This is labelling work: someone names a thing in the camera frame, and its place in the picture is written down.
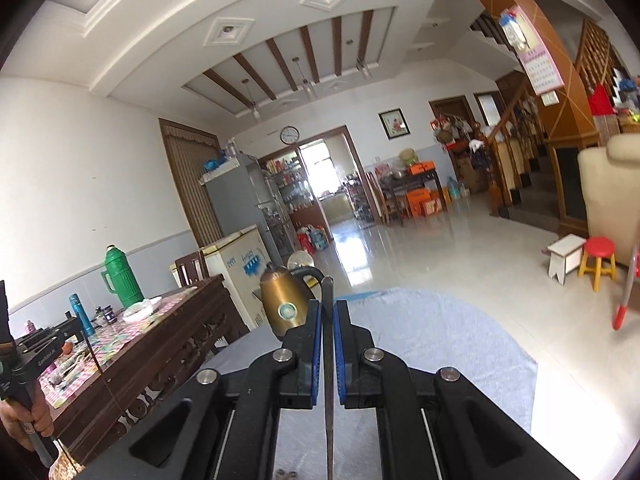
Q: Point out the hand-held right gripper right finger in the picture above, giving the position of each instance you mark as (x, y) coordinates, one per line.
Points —
(341, 360)

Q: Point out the wooden table with orange boxes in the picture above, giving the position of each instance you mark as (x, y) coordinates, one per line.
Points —
(410, 185)

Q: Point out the blue bottle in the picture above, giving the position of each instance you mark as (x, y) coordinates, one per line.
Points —
(81, 316)

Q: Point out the dark wooden chair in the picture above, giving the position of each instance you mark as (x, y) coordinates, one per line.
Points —
(191, 269)

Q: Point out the red tipped grey pole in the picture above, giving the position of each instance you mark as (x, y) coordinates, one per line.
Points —
(625, 300)

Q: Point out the golden electric kettle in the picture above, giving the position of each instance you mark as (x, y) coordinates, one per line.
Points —
(282, 305)

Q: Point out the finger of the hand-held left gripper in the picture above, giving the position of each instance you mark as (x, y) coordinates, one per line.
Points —
(42, 337)

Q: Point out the grey refrigerator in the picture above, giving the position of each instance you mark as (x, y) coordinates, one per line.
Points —
(240, 200)

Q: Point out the red and yellow stool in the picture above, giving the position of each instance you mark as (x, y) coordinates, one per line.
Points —
(597, 255)

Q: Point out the clear water jug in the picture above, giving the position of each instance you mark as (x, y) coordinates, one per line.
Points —
(453, 191)

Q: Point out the green thermos flask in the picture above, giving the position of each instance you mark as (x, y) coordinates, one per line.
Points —
(121, 280)

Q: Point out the glass pendant lamp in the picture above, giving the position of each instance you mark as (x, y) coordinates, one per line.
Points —
(307, 86)
(253, 105)
(364, 67)

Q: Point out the cream armchair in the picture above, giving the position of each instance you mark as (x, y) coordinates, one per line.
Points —
(612, 200)

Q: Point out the glass display cabinet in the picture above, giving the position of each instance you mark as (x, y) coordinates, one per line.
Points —
(292, 195)

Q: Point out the wooden staircase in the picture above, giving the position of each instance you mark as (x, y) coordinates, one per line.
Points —
(540, 170)

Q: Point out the pink wall calendar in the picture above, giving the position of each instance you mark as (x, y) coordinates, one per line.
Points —
(532, 55)

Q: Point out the white chest freezer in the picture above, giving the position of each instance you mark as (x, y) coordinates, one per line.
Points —
(240, 270)

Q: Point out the person's left hand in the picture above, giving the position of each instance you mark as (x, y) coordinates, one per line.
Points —
(37, 422)

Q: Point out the white bowl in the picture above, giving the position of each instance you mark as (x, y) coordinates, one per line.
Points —
(142, 310)

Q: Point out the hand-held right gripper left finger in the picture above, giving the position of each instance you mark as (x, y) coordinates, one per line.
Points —
(314, 360)

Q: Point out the round wall clock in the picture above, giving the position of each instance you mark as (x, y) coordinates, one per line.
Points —
(289, 134)

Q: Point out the carved dark wooden sideboard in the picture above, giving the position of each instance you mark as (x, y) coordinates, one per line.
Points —
(165, 355)

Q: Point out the small white stool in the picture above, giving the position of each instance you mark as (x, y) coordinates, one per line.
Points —
(565, 257)

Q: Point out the framed wall picture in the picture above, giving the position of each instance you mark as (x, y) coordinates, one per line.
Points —
(394, 124)

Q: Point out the grey tablecloth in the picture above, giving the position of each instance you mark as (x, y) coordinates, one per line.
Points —
(450, 360)

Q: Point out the brown wooden door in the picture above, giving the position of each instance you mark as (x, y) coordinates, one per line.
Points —
(185, 185)

